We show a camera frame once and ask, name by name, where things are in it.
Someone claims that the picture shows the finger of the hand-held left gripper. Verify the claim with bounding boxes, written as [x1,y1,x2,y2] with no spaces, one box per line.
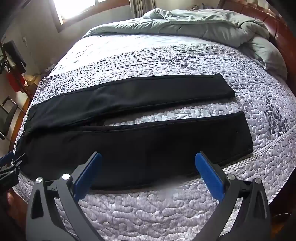
[0,152,26,168]
[0,164,21,189]

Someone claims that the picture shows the wooden headboard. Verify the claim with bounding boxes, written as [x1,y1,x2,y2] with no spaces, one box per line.
[217,0,296,93]

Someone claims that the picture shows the beige curtain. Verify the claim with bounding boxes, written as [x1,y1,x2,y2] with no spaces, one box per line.
[129,0,156,18]

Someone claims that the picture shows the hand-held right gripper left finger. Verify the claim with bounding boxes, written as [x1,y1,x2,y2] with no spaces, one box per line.
[25,151,105,241]

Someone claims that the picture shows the grey-green comforter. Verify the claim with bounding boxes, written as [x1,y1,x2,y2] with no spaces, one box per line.
[82,8,288,79]

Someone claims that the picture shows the dark chair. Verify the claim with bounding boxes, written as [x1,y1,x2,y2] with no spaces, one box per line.
[0,96,19,140]

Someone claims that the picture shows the grey quilted mattress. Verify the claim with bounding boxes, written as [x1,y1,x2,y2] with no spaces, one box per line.
[11,32,296,241]

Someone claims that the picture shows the red and black clothes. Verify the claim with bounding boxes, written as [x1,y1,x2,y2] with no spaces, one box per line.
[0,40,27,75]

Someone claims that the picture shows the wooden framed window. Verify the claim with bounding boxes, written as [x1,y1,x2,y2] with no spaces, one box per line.
[47,0,130,33]

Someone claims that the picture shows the wooden side table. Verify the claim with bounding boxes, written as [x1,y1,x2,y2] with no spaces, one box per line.
[22,79,38,100]

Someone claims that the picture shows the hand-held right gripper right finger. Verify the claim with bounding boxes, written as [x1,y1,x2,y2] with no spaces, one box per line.
[195,151,271,241]

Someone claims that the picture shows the black pants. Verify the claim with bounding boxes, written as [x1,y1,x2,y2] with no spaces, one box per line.
[15,73,253,189]

